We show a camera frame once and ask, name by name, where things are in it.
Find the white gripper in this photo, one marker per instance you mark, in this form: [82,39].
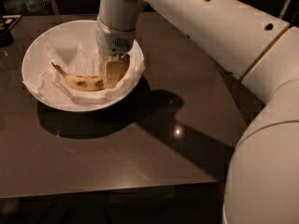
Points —
[114,41]

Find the yellow spotted banana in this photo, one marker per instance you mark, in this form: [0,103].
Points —
[81,83]

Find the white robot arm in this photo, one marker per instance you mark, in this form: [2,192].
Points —
[262,52]

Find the white bowl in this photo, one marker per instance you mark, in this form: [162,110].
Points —
[81,31]

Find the white paper napkin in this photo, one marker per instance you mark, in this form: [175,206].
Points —
[46,84]

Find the black object at table corner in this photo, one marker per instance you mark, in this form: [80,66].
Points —
[6,24]

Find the shelf with bottles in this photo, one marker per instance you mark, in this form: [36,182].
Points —
[29,7]

